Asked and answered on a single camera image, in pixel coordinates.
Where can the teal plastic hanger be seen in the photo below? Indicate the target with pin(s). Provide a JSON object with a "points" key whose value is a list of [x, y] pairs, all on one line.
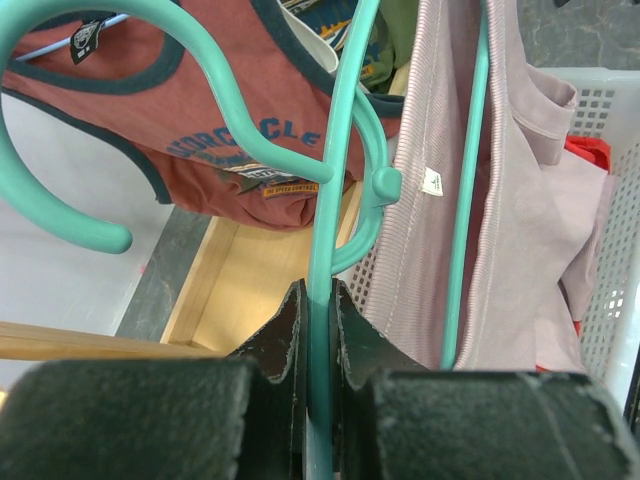
{"points": [[30, 198]]}

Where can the white plastic basket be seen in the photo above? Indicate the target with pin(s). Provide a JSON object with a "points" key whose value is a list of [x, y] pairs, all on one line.
{"points": [[610, 200]]}

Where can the wooden clothes rack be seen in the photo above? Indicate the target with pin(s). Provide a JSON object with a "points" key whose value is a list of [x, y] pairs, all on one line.
{"points": [[200, 300]]}

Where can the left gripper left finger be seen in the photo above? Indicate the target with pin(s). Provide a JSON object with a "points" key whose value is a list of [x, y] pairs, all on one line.
{"points": [[236, 417]]}

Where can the mauve pink tank top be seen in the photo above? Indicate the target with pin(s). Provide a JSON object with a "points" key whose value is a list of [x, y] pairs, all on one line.
{"points": [[500, 200]]}

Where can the light blue hanger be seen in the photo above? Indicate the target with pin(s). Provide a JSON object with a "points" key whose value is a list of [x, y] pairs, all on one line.
{"points": [[85, 31]]}

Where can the rust red tank top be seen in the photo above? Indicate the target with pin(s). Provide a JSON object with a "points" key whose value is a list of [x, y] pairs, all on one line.
{"points": [[132, 85]]}

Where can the white tank top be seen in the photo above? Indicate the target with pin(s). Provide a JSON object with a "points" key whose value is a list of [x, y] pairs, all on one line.
{"points": [[320, 50]]}

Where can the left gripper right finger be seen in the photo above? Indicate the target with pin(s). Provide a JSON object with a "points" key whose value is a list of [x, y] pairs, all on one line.
{"points": [[400, 420]]}

